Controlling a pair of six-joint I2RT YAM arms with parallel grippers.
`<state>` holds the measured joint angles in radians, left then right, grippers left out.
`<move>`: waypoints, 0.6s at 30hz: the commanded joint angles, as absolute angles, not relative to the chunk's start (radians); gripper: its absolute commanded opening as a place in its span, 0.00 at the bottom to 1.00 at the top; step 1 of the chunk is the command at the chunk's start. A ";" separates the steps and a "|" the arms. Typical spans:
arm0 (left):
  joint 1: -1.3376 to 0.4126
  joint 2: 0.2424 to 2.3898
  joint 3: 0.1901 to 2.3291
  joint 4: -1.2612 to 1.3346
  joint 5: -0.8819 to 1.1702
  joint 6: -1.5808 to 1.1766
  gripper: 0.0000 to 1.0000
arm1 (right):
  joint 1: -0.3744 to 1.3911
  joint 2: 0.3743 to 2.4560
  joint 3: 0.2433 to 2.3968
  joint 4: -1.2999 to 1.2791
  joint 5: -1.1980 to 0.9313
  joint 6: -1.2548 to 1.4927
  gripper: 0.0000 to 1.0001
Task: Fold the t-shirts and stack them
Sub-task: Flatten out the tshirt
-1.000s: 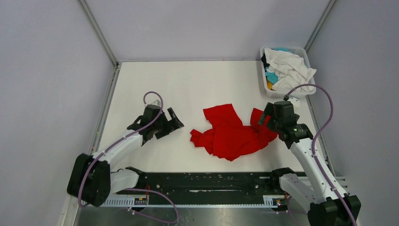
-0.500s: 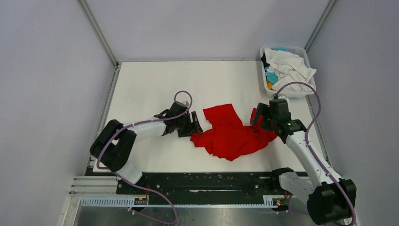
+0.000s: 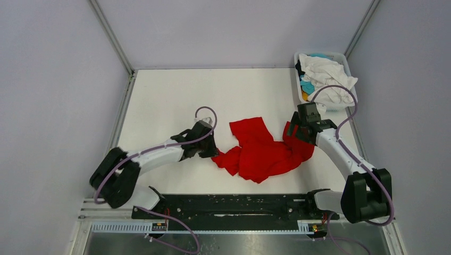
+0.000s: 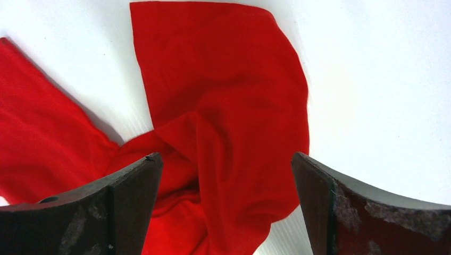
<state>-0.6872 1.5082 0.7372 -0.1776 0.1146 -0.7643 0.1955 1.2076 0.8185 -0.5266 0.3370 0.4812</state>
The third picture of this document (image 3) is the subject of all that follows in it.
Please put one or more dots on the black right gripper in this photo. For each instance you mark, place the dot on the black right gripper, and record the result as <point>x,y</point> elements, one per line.
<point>295,120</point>

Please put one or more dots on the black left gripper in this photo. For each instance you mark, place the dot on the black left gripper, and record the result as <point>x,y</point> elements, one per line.
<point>213,151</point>

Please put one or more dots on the red t shirt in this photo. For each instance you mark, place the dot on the red t shirt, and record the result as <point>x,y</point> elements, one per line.
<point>258,156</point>

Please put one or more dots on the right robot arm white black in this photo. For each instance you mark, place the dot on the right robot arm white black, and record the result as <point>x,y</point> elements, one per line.
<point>366,196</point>

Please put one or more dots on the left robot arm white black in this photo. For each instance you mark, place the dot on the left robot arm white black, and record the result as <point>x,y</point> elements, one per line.
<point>115,179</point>

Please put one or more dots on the orange garment in basket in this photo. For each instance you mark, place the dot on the orange garment in basket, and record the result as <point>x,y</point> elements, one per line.
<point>304,96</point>

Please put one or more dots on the teal garment in basket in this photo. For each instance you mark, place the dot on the teal garment in basket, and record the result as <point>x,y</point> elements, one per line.
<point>307,86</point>

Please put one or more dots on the white t shirt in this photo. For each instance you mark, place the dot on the white t shirt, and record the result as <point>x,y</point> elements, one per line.
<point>327,79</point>

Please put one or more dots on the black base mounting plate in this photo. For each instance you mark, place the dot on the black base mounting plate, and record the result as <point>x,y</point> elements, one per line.
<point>236,212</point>

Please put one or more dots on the black garment in basket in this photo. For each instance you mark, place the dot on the black garment in basket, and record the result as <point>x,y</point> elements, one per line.
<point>299,69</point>

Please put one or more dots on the white plastic laundry basket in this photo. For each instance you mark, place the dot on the white plastic laundry basket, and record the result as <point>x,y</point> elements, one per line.
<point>334,105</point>

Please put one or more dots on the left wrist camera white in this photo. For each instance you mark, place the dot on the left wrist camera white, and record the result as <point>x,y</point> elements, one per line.
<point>207,122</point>

